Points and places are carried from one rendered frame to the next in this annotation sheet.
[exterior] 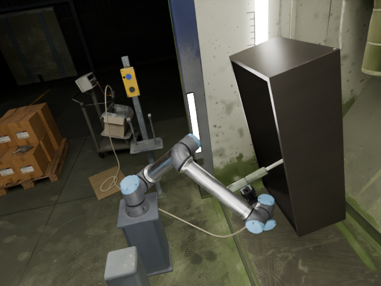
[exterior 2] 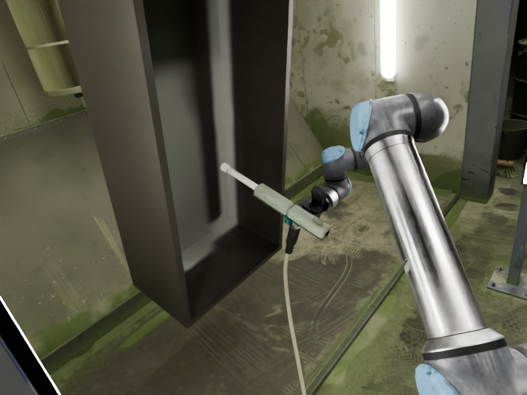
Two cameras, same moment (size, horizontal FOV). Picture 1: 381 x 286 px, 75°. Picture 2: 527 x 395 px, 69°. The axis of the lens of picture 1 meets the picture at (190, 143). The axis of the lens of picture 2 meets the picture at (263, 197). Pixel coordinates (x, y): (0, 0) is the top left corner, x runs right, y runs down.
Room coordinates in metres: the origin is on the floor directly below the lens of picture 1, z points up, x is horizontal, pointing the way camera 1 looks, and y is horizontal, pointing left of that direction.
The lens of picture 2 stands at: (2.16, 0.50, 1.52)
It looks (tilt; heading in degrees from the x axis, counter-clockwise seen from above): 27 degrees down; 230
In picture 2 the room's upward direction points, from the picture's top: 10 degrees counter-clockwise
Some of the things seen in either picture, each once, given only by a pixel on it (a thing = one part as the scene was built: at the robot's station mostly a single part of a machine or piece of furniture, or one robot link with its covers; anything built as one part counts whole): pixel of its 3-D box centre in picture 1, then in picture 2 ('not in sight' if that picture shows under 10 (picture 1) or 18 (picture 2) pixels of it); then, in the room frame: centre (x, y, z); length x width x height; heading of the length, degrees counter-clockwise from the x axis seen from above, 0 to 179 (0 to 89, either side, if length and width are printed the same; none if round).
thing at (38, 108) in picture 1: (38, 117); not in sight; (3.99, 2.41, 0.69); 0.38 x 0.29 x 0.36; 10
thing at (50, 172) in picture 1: (37, 163); not in sight; (3.59, 2.52, 0.07); 1.20 x 0.80 x 0.14; 12
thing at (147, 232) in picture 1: (147, 235); not in sight; (1.50, 0.49, 0.32); 0.31 x 0.31 x 0.64; 5
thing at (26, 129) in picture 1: (28, 128); not in sight; (3.59, 2.38, 0.69); 0.38 x 0.29 x 0.36; 6
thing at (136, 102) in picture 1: (145, 136); not in sight; (2.39, 0.46, 0.82); 0.06 x 0.06 x 1.64; 5
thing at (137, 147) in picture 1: (142, 131); not in sight; (2.23, 0.44, 0.95); 0.26 x 0.15 x 0.32; 95
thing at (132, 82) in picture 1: (130, 81); not in sight; (2.33, 0.46, 1.42); 0.12 x 0.06 x 0.26; 95
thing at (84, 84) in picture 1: (107, 115); not in sight; (3.73, 1.21, 0.64); 0.73 x 0.50 x 1.27; 84
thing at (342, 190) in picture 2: (264, 218); (336, 190); (1.05, -0.37, 0.80); 0.12 x 0.09 x 0.10; 7
